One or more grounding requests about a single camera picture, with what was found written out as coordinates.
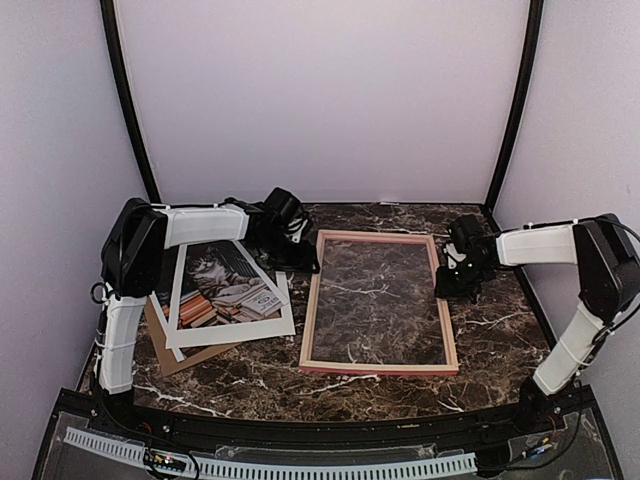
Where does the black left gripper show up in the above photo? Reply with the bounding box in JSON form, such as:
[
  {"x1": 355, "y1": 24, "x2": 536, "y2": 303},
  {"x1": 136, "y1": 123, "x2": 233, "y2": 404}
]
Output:
[{"x1": 256, "y1": 229, "x2": 320, "y2": 274}]

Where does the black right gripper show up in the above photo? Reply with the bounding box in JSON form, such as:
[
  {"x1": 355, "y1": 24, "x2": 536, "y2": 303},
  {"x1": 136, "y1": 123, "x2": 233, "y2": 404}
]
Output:
[{"x1": 435, "y1": 257, "x2": 492, "y2": 298}]

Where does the white photo mat board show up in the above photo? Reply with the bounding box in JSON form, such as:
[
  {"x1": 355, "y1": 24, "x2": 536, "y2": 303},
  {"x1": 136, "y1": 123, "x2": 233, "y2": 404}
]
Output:
[{"x1": 164, "y1": 242, "x2": 297, "y2": 350}]

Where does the clear acrylic sheet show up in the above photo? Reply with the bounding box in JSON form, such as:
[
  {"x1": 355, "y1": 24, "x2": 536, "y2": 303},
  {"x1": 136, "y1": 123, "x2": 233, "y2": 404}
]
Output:
[{"x1": 309, "y1": 238, "x2": 449, "y2": 367}]

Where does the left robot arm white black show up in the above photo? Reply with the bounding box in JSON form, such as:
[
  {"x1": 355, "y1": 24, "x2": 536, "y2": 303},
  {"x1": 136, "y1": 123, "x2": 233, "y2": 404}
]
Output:
[{"x1": 94, "y1": 188, "x2": 320, "y2": 396}]

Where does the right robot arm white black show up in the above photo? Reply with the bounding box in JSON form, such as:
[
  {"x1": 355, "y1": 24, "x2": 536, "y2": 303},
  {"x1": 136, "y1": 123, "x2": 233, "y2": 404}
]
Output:
[{"x1": 435, "y1": 213, "x2": 639, "y2": 434}]

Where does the cat and books photo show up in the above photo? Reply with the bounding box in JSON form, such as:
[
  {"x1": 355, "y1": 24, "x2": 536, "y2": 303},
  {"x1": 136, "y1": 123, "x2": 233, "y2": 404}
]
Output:
[{"x1": 144, "y1": 241, "x2": 291, "y2": 362}]

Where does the brown cardboard backing board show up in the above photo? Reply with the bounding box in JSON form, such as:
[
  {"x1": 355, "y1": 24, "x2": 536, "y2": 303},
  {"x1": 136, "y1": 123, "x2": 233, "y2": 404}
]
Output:
[{"x1": 144, "y1": 304, "x2": 238, "y2": 377}]

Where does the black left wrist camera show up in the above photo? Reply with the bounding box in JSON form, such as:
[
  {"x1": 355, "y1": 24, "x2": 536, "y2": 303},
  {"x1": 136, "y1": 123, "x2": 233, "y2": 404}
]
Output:
[{"x1": 263, "y1": 187, "x2": 302, "y2": 226}]

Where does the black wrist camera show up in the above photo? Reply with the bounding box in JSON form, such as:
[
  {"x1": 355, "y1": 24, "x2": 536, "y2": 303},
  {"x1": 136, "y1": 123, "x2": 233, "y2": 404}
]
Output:
[
  {"x1": 263, "y1": 187, "x2": 302, "y2": 226},
  {"x1": 446, "y1": 214, "x2": 485, "y2": 253}
]

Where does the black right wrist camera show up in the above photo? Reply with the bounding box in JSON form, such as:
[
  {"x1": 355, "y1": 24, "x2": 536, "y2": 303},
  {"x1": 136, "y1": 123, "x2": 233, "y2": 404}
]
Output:
[{"x1": 446, "y1": 214, "x2": 485, "y2": 253}]

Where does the black front table rail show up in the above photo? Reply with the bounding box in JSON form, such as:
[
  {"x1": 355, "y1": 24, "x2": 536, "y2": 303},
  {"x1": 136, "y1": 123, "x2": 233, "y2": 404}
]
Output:
[{"x1": 54, "y1": 387, "x2": 593, "y2": 451}]

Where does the black left corner post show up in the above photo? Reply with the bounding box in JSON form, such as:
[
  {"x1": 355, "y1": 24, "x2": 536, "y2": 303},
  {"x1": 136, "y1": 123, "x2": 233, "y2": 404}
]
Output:
[{"x1": 99, "y1": 0, "x2": 161, "y2": 203}]

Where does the black corner post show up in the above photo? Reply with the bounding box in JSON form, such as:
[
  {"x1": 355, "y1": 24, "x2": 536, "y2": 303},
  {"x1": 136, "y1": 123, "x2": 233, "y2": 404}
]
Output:
[
  {"x1": 483, "y1": 0, "x2": 544, "y2": 216},
  {"x1": 99, "y1": 0, "x2": 161, "y2": 203}
]

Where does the black right corner post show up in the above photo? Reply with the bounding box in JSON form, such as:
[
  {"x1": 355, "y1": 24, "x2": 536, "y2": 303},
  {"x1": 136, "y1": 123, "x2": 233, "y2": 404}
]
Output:
[{"x1": 483, "y1": 0, "x2": 544, "y2": 216}]

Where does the white slotted cable duct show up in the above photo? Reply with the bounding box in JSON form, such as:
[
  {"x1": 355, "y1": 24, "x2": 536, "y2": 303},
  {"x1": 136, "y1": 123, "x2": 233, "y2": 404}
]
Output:
[{"x1": 63, "y1": 427, "x2": 477, "y2": 479}]

